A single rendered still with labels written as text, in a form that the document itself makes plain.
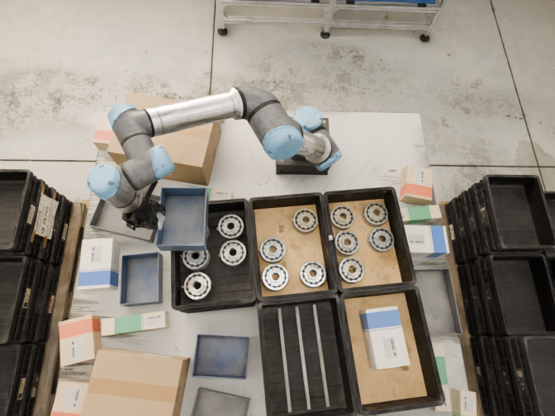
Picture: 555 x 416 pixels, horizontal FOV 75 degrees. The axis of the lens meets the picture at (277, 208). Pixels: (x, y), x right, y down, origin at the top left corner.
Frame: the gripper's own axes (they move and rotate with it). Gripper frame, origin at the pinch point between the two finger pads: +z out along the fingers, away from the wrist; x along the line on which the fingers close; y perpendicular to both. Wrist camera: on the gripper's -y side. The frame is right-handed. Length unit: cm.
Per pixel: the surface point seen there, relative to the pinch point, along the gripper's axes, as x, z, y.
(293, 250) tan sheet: 42, 35, 3
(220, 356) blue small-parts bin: 13, 44, 44
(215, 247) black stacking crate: 11.1, 30.9, 2.6
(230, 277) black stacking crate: 17.8, 31.8, 14.5
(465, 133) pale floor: 166, 136, -110
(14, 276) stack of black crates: -98, 61, 10
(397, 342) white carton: 79, 31, 37
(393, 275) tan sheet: 82, 41, 12
